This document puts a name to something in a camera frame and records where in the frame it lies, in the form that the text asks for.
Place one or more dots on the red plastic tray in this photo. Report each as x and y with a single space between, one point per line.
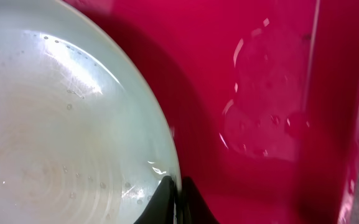
261 96

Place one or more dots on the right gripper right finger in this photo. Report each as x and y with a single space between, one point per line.
195 210

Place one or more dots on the light blue plate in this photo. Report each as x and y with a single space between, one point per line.
82 137

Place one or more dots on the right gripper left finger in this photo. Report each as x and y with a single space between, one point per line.
160 209

